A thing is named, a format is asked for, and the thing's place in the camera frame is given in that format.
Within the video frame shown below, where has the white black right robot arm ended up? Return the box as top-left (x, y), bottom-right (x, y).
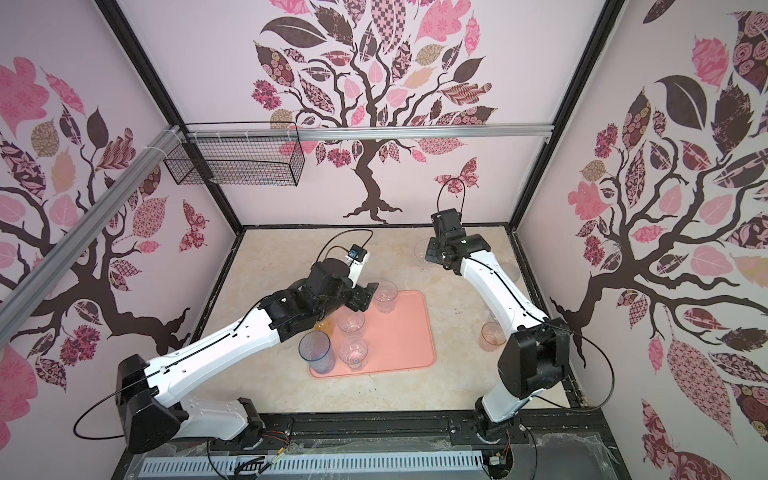
top-left (425, 209), bottom-right (571, 437)

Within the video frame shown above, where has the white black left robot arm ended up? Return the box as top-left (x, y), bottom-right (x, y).
top-left (116, 258), bottom-right (379, 454)

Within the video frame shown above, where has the pink plastic tray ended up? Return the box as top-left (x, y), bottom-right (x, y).
top-left (308, 290), bottom-right (436, 379)

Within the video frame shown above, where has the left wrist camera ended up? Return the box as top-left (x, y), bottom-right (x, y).
top-left (347, 244), bottom-right (368, 264)

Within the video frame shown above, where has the black wire basket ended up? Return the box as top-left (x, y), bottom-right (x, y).
top-left (164, 120), bottom-right (305, 187)

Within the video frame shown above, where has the yellow plastic cup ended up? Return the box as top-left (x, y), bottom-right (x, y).
top-left (314, 320), bottom-right (335, 337)

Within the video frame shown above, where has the aluminium rail back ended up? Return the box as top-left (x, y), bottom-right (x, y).
top-left (186, 123), bottom-right (554, 141)

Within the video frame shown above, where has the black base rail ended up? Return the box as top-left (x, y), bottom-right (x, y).
top-left (213, 409), bottom-right (606, 451)

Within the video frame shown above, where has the aluminium rail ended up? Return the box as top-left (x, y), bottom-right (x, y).
top-left (1, 125), bottom-right (183, 345)
top-left (186, 123), bottom-right (554, 141)

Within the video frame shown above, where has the aluminium rail left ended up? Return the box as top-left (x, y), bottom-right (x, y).
top-left (1, 125), bottom-right (183, 345)

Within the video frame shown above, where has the blue plastic cup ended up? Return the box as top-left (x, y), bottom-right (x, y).
top-left (298, 331), bottom-right (335, 375)

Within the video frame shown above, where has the pink faceted plastic cup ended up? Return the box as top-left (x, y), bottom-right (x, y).
top-left (479, 321), bottom-right (506, 352)

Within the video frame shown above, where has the white slotted cable duct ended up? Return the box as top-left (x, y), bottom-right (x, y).
top-left (130, 451), bottom-right (486, 479)

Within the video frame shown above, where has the clear dotted cup right row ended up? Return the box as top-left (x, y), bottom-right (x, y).
top-left (500, 262), bottom-right (521, 283)

